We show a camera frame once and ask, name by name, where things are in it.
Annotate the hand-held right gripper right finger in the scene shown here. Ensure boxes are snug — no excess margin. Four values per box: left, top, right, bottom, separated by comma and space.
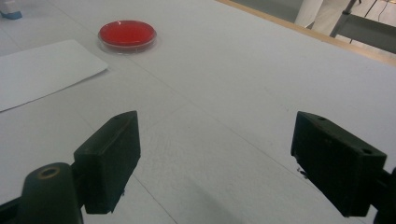
290, 110, 388, 218

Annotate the white desk frame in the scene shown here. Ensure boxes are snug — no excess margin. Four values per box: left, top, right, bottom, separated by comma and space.
329, 0, 396, 54

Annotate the white paper sheet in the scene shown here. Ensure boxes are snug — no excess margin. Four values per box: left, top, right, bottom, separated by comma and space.
0, 39, 109, 113

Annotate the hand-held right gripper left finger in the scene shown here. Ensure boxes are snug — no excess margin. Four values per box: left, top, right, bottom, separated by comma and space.
74, 110, 141, 216

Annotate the white board table cover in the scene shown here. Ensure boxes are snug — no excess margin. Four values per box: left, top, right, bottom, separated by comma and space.
0, 0, 396, 224

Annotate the blue and white stamp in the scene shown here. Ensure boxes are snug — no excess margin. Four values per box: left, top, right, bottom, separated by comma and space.
0, 0, 23, 21

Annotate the round red ink pad dish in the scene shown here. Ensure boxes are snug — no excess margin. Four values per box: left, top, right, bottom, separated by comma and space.
97, 20, 158, 55

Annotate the white curtain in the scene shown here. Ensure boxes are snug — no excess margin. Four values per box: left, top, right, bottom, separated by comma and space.
293, 0, 354, 35

